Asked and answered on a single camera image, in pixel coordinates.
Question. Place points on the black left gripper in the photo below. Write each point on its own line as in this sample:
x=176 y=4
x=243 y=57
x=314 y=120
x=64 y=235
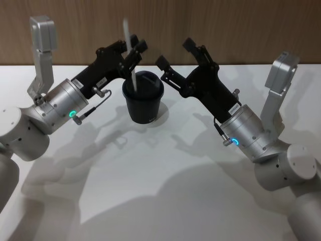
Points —
x=105 y=65

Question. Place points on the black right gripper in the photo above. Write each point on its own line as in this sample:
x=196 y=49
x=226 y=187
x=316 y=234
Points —
x=210 y=88

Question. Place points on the white stirring stick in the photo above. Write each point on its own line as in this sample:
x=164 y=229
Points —
x=130 y=50

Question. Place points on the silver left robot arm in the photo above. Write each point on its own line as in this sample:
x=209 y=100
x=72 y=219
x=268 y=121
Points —
x=59 y=103

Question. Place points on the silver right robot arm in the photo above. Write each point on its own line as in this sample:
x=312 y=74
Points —
x=250 y=135

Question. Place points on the black paper cup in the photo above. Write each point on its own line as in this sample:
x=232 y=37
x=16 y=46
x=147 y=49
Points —
x=143 y=100

